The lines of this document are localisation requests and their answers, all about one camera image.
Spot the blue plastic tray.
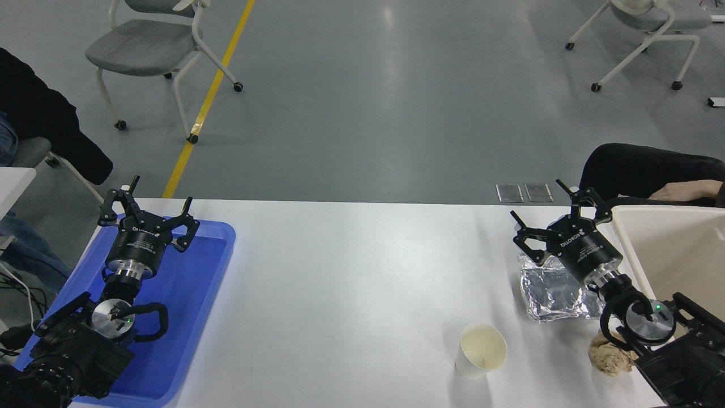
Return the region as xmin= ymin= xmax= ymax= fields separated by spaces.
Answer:
xmin=14 ymin=214 xmax=236 ymax=408

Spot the white cable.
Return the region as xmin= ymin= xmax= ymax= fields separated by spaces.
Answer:
xmin=0 ymin=262 xmax=36 ymax=330

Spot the crumpled silver foil tray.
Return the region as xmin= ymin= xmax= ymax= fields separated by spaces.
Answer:
xmin=516 ymin=252 xmax=607 ymax=323

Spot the black cable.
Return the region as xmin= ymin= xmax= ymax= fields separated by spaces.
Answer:
xmin=0 ymin=277 xmax=53 ymax=309

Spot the crumpled tan paper ball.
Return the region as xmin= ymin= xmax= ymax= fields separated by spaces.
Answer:
xmin=588 ymin=331 xmax=639 ymax=376

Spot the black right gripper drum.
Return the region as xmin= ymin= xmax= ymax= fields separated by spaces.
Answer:
xmin=547 ymin=215 xmax=623 ymax=282

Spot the white paper cup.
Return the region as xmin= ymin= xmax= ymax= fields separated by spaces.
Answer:
xmin=454 ymin=322 xmax=508 ymax=380

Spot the person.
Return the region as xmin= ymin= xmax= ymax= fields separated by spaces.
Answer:
xmin=578 ymin=143 xmax=725 ymax=208
xmin=0 ymin=48 xmax=114 ymax=294

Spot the person's hand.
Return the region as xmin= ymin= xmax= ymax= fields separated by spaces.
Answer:
xmin=649 ymin=180 xmax=725 ymax=202

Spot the large pale plastic bin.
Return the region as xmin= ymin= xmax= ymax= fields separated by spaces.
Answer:
xmin=608 ymin=204 xmax=725 ymax=322

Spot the grey chair with white frame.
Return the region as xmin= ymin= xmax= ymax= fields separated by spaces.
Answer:
xmin=565 ymin=0 xmax=715 ymax=93
xmin=10 ymin=136 xmax=106 ymax=205
xmin=85 ymin=0 xmax=245 ymax=145

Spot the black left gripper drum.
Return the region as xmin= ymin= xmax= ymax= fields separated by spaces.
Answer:
xmin=108 ymin=216 xmax=174 ymax=267

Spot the white side table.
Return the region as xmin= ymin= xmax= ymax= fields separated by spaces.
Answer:
xmin=0 ymin=167 xmax=38 ymax=222

